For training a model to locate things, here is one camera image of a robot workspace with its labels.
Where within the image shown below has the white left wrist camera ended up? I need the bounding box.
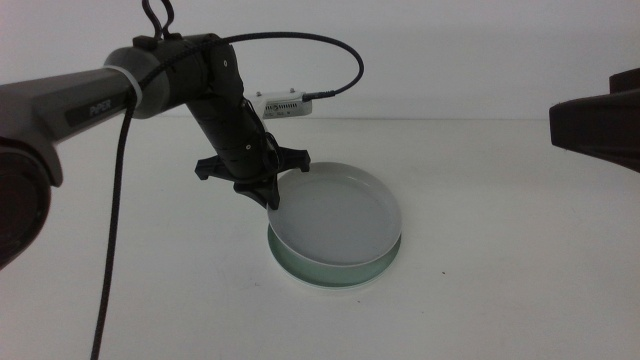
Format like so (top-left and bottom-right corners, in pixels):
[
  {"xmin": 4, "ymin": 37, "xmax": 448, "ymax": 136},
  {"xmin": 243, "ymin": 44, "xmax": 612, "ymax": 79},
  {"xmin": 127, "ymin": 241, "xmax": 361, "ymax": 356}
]
[{"xmin": 248, "ymin": 88, "xmax": 314, "ymax": 120}]

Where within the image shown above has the white shallow bowl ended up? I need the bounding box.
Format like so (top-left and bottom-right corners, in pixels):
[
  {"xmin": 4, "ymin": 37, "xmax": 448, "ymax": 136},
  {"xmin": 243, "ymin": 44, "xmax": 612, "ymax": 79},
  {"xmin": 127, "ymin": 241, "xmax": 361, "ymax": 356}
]
[{"xmin": 272, "ymin": 249, "xmax": 401, "ymax": 293}]

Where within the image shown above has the black looped cable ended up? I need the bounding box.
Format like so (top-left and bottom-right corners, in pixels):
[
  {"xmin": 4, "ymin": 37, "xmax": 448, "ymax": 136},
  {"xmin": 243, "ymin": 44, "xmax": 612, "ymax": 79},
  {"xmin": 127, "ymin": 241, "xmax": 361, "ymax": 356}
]
[{"xmin": 141, "ymin": 0, "xmax": 175, "ymax": 40}]

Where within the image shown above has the black braided camera cable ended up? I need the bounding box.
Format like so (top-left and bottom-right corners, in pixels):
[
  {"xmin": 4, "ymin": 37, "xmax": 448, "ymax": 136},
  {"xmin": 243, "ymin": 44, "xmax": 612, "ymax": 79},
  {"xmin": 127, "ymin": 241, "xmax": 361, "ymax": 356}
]
[{"xmin": 89, "ymin": 31, "xmax": 365, "ymax": 360}]

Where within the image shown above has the grey shallow bowl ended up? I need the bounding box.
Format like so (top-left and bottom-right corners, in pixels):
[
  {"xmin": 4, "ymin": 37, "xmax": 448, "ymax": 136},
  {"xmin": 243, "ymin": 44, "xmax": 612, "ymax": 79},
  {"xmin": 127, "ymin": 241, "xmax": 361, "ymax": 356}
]
[{"xmin": 266, "ymin": 161, "xmax": 404, "ymax": 268}]

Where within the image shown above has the green shallow bowl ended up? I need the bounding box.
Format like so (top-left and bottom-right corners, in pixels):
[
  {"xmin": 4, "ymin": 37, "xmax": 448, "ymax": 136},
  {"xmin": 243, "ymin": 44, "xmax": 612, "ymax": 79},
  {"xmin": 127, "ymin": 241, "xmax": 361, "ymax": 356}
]
[{"xmin": 267, "ymin": 224, "xmax": 403, "ymax": 289}]

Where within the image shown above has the white cable tie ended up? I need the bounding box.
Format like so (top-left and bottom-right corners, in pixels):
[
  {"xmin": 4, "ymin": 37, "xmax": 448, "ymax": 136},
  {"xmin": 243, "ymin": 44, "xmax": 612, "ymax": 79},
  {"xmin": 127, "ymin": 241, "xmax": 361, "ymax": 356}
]
[{"xmin": 103, "ymin": 64, "xmax": 144, "ymax": 109}]

